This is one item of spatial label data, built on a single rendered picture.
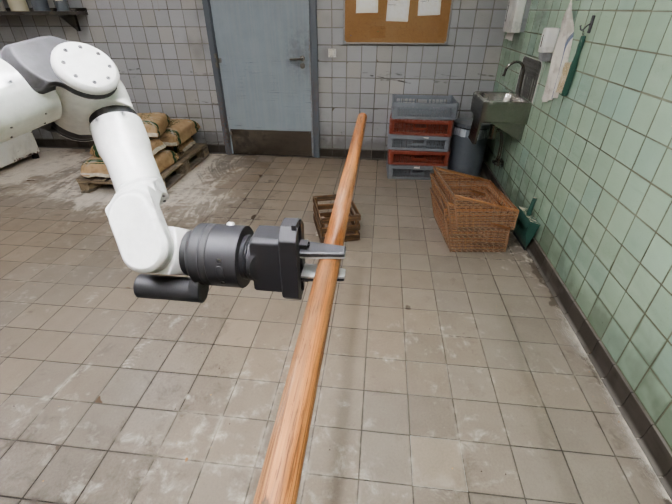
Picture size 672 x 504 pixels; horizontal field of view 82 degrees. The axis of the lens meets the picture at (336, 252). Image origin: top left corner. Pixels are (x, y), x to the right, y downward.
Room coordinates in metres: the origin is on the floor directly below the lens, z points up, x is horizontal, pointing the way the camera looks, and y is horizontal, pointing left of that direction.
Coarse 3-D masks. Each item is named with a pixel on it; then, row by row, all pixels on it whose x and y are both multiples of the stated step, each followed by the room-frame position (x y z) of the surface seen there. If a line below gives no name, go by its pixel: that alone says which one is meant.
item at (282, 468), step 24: (360, 120) 1.18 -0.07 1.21; (360, 144) 0.96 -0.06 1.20; (336, 216) 0.55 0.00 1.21; (336, 240) 0.48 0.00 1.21; (336, 264) 0.42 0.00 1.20; (312, 288) 0.37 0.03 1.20; (312, 312) 0.32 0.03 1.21; (312, 336) 0.28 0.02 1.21; (312, 360) 0.25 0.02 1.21; (288, 384) 0.23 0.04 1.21; (312, 384) 0.23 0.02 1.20; (288, 408) 0.20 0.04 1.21; (312, 408) 0.21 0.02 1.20; (288, 432) 0.18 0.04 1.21; (288, 456) 0.16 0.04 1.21; (264, 480) 0.14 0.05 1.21; (288, 480) 0.14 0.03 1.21
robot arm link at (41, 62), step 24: (24, 48) 0.54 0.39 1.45; (48, 48) 0.56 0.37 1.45; (72, 48) 0.57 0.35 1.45; (96, 48) 0.60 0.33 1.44; (0, 72) 0.51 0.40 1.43; (24, 72) 0.52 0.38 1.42; (48, 72) 0.53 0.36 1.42; (72, 72) 0.54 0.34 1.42; (96, 72) 0.56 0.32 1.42; (0, 96) 0.48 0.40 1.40; (24, 96) 0.51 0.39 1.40; (48, 96) 0.53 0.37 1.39; (96, 96) 0.55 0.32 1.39; (0, 120) 0.47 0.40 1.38; (24, 120) 0.50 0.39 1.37; (48, 120) 0.54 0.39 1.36
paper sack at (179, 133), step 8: (184, 120) 4.33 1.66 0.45; (192, 120) 4.41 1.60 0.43; (168, 128) 4.04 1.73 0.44; (176, 128) 4.08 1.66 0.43; (184, 128) 4.15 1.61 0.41; (192, 128) 4.32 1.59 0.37; (160, 136) 3.96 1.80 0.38; (168, 136) 3.95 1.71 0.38; (176, 136) 3.96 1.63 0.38; (184, 136) 4.11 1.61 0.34; (168, 144) 3.92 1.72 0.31; (176, 144) 3.91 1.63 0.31
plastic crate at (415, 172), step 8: (392, 168) 3.74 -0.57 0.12; (400, 168) 3.74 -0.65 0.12; (408, 168) 3.73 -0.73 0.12; (416, 168) 3.73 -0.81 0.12; (424, 168) 3.72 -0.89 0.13; (432, 168) 3.71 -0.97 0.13; (392, 176) 3.75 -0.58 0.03; (400, 176) 3.75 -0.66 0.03; (416, 176) 3.79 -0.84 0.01; (424, 176) 3.78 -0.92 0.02
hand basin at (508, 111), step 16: (528, 64) 3.38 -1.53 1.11; (528, 80) 3.29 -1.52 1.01; (480, 96) 3.34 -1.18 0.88; (496, 96) 3.52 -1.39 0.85; (512, 96) 3.47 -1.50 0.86; (528, 96) 3.20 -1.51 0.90; (480, 112) 3.17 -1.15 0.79; (496, 112) 3.11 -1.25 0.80; (512, 112) 3.10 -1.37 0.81; (528, 112) 3.09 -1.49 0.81; (496, 128) 3.31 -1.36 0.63; (512, 128) 3.13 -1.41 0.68; (496, 160) 3.47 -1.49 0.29
